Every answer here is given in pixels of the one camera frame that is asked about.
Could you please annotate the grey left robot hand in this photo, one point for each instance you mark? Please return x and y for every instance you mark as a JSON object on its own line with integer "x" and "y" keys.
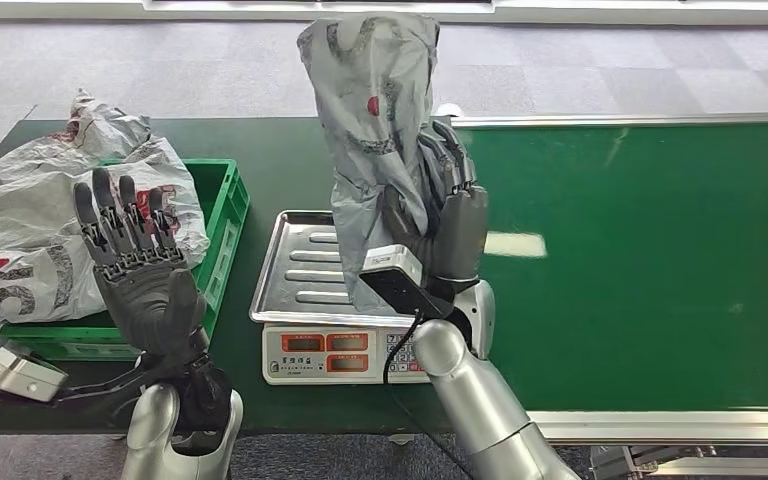
{"x": 152, "y": 311}

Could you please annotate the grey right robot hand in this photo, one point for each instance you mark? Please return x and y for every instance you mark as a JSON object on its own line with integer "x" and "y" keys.
{"x": 460, "y": 238}

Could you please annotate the grey plastic mailer package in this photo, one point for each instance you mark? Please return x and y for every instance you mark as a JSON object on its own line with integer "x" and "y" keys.
{"x": 371, "y": 166}

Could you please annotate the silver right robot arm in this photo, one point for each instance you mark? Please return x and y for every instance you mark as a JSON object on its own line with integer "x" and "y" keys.
{"x": 483, "y": 411}

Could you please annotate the green conveyor belt machine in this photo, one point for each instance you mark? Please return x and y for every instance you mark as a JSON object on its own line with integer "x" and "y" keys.
{"x": 656, "y": 265}

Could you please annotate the green plastic crate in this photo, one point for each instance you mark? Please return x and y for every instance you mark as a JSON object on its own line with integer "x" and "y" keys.
{"x": 218, "y": 278}

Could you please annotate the white round roller cap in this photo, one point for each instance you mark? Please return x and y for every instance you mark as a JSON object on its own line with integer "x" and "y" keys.
{"x": 451, "y": 109}

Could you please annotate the grey mailer bag black letters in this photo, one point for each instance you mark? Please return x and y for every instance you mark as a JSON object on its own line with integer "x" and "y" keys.
{"x": 13, "y": 291}

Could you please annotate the stainless steel weighing tray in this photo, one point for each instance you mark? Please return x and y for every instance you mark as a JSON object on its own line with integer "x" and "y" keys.
{"x": 298, "y": 278}

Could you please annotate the large grey red-print mailer bag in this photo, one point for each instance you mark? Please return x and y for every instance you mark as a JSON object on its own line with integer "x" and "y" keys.
{"x": 46, "y": 205}

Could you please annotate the white electronic scale base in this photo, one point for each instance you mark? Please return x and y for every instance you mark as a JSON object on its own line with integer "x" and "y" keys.
{"x": 304, "y": 371}

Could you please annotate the crumpled grey mailer bag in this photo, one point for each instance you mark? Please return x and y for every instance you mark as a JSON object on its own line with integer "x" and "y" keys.
{"x": 92, "y": 136}

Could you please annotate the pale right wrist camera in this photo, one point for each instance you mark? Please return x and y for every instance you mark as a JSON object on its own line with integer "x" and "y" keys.
{"x": 397, "y": 285}

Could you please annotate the black left camera bracket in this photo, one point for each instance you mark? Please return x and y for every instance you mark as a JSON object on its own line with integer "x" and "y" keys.
{"x": 106, "y": 385}

